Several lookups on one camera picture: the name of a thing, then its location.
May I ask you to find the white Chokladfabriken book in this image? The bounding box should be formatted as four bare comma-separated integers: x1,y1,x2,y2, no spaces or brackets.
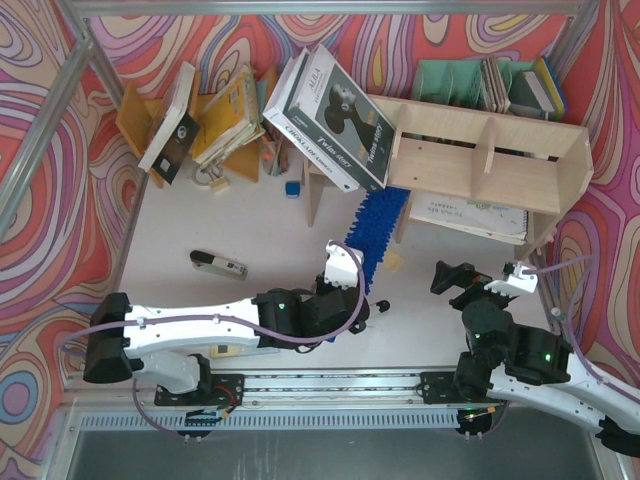
263,48,360,192

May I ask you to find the spiral notebook under shelf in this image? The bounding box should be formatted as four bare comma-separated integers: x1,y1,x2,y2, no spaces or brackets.
409,192,528,245

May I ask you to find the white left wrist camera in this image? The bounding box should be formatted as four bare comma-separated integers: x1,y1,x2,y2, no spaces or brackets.
323,241,364,289

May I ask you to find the brown card stack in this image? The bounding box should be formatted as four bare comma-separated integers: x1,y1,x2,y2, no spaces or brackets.
481,56,510,114

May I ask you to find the black white Twins story book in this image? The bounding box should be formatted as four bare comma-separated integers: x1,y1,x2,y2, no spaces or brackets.
284,44,395,192

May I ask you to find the pencils bundle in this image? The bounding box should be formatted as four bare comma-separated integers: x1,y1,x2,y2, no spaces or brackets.
259,135,289,176

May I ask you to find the blue yellow book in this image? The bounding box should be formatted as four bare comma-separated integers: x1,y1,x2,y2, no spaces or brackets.
532,56,567,121

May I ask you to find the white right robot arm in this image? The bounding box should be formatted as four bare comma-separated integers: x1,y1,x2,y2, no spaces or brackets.
416,261,639,457

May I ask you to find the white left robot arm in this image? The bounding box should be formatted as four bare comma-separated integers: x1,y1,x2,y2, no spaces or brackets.
83,285,370,395

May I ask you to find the padlock with ring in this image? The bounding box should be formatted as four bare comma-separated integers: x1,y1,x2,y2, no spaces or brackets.
191,166,230,193

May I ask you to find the green desk organiser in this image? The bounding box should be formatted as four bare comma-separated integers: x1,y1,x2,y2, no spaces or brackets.
411,60,548,120

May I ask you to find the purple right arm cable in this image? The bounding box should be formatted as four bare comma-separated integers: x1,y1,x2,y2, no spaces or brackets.
529,253,640,401

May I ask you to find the yellow wooden book stand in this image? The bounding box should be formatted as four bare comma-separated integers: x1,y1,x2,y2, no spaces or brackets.
116,67,278,187

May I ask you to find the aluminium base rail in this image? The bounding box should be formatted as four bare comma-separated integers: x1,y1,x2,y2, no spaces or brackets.
64,365,611,431

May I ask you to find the yellow worn books stack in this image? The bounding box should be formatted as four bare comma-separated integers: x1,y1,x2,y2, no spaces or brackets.
193,64,264,169

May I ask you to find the blue stamp block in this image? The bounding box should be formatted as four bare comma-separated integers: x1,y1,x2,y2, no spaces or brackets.
285,181,301,198

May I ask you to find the wooden bookshelf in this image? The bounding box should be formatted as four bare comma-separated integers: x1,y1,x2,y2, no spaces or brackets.
302,92,594,267

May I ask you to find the yellow sticky note pad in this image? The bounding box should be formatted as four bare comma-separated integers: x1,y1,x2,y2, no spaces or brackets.
383,251,405,273

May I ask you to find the grey book in organiser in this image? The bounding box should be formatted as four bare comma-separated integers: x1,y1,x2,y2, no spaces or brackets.
508,71,554,120

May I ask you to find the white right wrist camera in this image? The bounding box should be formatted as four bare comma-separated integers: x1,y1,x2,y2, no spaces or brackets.
484,261,538,298

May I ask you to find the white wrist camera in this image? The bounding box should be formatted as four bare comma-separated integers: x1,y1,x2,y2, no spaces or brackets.
323,241,364,289
484,261,538,298

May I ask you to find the blue microfibre duster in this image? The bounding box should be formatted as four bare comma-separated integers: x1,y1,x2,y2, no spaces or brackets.
345,187,410,294

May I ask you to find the beige calculator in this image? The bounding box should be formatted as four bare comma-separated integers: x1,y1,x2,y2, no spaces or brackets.
210,344,280,359

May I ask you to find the white book with black cover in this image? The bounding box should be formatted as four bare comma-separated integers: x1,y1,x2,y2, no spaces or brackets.
138,62,200,184

